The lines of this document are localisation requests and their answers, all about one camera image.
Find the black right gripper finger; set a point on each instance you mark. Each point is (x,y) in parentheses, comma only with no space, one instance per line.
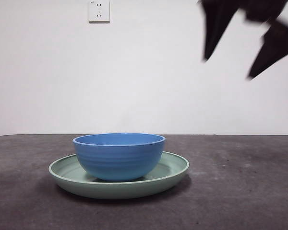
(276,45)
(216,24)

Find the white wall socket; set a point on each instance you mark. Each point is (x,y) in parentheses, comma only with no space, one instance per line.
(99,12)

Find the blue ribbed bowl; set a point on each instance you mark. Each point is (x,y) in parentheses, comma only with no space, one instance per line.
(120,160)

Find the green round plate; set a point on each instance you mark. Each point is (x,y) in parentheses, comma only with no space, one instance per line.
(110,189)

